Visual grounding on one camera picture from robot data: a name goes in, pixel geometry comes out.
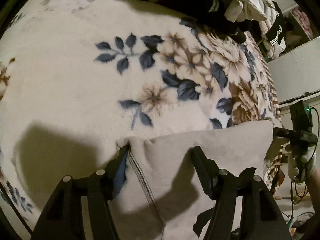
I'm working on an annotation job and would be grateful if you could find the beige small garment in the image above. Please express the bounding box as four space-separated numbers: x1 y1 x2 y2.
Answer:
110 120 279 239

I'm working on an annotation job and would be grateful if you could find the white gloved right hand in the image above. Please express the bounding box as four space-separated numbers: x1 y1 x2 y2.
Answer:
285 144 316 184

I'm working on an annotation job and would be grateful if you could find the white cabinet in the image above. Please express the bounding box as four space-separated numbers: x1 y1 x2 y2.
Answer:
267 37 319 104

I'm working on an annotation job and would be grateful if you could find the striped white black garment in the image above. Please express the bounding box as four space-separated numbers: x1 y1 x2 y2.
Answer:
259 0 286 60

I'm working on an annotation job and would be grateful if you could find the white folded garment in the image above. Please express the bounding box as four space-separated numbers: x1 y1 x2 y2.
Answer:
225 0 267 22

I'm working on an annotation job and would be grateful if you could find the floral fleece blanket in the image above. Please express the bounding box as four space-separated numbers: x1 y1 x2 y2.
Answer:
1 0 280 228

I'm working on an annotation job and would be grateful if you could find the black white knit garment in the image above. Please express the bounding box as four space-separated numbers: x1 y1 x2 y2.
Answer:
117 0 263 45

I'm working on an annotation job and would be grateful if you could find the black cable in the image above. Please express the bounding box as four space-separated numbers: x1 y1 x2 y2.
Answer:
288 106 320 230

